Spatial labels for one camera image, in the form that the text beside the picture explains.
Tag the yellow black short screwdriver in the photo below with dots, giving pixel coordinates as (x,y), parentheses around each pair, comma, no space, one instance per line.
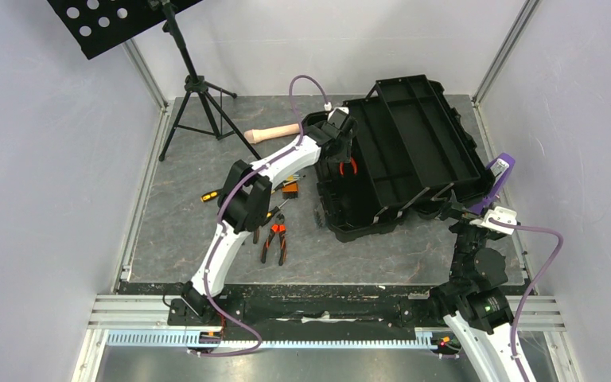
(279,184)

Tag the beige wooden handle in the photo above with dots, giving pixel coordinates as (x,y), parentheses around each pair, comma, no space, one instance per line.
(256,136)

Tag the black tripod music stand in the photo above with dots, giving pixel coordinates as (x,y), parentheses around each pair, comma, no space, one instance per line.
(98,26)

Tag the black plastic toolbox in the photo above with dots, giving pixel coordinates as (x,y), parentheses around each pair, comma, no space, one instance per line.
(411,150)

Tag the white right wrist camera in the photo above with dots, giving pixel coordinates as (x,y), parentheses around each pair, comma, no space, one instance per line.
(499,219)

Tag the purple plastic scraper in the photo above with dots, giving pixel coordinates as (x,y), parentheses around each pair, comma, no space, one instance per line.
(501,168)

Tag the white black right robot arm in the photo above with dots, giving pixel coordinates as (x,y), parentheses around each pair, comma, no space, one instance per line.
(482,306)

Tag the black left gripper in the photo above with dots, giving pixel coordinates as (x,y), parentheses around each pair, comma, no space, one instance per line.
(346,154)

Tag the orange cutting pliers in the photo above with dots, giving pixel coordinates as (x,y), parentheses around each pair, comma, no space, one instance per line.
(348,169)

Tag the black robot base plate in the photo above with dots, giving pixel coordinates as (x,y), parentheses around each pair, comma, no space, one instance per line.
(321,312)

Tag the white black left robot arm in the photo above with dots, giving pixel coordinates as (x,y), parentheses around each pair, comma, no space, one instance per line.
(245,199)

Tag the wire brush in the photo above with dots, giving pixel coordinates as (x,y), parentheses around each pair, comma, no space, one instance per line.
(290,190)

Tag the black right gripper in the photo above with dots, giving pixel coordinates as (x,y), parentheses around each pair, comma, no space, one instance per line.
(466,212)

